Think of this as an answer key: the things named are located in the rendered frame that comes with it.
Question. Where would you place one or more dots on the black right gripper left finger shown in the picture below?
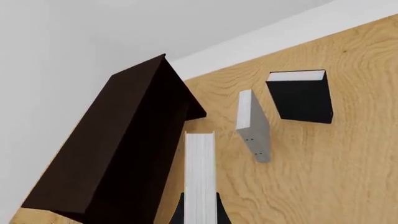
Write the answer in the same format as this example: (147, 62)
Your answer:
(178, 213)

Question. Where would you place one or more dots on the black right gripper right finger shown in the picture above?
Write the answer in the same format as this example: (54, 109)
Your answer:
(222, 213)

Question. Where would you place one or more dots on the white-paged book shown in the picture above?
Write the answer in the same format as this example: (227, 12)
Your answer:
(200, 177)

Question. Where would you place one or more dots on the dark brown cabinet shelf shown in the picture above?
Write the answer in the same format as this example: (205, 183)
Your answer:
(115, 149)

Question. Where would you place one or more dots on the grey cover book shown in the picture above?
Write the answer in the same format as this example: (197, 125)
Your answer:
(253, 126)

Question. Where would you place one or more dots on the black cover book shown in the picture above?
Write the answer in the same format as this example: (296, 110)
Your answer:
(303, 98)

